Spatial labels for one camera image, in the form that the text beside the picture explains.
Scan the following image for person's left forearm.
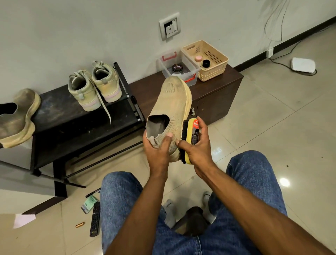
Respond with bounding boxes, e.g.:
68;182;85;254
105;173;168;255

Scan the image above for black remote control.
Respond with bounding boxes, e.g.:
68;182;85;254
90;201;102;237

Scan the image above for pale green lace-up shoe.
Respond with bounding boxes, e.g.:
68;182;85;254
67;70;112;125
91;60;122;103

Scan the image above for black pen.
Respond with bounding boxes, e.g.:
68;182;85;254
85;187;102;198

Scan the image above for person's right leg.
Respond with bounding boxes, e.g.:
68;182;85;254
202;150;288;255

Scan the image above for green paper packet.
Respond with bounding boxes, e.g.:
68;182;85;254
80;194;99;214

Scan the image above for person's leg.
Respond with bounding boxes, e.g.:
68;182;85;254
202;150;288;255
100;171;203;255

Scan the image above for person's left leg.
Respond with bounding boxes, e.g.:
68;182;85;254
100;171;203;255

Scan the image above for black metal shoe rack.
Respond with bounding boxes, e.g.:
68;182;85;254
0;62;147;216

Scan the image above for white router box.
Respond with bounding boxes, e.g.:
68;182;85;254
290;57;317;76

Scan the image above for white cable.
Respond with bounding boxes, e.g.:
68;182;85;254
263;0;317;77

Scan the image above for beige plastic basket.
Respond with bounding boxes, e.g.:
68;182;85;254
181;40;230;82

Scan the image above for person's right hand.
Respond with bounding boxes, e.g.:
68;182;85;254
177;117;217;179

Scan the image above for white paper sheet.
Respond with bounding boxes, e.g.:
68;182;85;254
13;213;37;229

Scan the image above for clear plastic storage box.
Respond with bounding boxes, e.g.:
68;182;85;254
156;50;200;87

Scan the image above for worn tan slip-on shoe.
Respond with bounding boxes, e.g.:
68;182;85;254
0;88;42;149
145;76;193;163

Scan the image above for person's left hand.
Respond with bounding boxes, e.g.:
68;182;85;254
142;131;174;179

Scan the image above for person's right forearm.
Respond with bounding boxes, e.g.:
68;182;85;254
202;164;334;255

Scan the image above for dark brown wooden cabinet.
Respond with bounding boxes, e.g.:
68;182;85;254
128;63;244;126

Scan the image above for black orange shoe brush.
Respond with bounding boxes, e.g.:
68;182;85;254
181;118;201;165

